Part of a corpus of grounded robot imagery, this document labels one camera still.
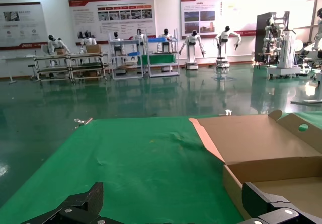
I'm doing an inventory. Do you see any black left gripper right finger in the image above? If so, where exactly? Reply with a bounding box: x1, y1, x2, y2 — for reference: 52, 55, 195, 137
238, 181, 322, 224

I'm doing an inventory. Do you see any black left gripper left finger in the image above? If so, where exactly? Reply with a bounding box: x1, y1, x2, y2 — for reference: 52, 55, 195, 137
21, 182, 116, 224

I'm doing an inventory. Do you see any empty open cardboard box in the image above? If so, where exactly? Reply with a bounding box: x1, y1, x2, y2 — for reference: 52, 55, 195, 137
188, 109, 322, 221

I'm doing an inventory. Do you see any large closed cardboard box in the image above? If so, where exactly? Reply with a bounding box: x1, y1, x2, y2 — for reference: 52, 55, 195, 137
86, 44, 102, 54

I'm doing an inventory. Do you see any green table cloth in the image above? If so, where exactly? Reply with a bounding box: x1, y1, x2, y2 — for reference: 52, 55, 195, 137
0, 112, 322, 224

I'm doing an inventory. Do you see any metal workbench rack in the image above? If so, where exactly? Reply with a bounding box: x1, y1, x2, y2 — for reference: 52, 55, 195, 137
33, 54, 74, 83
69, 52, 109, 82

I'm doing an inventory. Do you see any black stool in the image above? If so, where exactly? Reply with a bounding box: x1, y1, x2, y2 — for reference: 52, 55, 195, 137
28, 64, 41, 81

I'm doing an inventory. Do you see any white robot on wheeled stand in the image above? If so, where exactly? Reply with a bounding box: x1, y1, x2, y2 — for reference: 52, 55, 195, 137
261, 14, 302, 80

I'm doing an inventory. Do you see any white shelf rack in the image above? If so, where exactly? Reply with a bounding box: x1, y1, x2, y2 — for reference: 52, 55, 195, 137
109, 32, 144, 80
146, 28, 181, 78

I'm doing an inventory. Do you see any green cloth on shelf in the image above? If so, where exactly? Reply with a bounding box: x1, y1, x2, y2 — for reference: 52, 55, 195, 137
137, 54, 177, 65

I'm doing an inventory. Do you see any white long table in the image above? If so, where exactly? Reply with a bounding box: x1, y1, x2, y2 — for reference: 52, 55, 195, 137
1, 54, 36, 85

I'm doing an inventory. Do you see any white humanoid robot black head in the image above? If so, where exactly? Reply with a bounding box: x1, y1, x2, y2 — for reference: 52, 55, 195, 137
111, 31, 126, 66
47, 34, 71, 67
213, 25, 243, 68
157, 28, 178, 72
311, 7, 322, 52
79, 31, 98, 54
134, 28, 148, 56
178, 29, 207, 71

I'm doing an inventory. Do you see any black tall cabinet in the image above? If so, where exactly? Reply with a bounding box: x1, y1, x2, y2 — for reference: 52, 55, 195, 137
254, 11, 290, 64

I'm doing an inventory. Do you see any wall poster with round icons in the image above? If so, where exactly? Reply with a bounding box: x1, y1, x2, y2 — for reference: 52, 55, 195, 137
0, 2, 48, 51

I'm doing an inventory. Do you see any wall poster with photo row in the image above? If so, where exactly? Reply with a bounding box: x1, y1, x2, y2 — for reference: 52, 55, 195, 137
68, 0, 157, 45

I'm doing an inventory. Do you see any wall poster with four photos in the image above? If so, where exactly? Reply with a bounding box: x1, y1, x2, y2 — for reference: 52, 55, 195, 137
180, 0, 261, 39

